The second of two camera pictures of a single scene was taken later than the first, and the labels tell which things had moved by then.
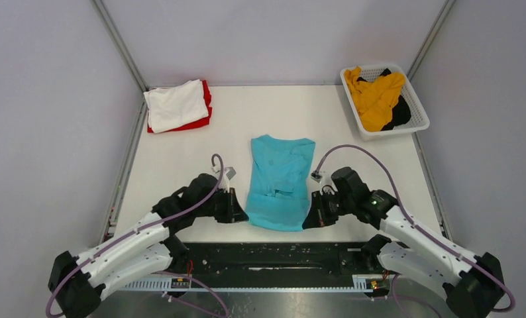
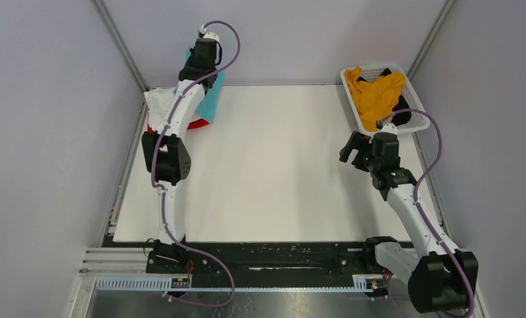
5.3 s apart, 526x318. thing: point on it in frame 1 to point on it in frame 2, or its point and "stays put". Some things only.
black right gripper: (318, 216) to (356, 142)
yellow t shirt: (373, 100) stays put
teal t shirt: (278, 198) to (209, 106)
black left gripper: (234, 212) to (189, 60)
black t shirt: (401, 114) stays put
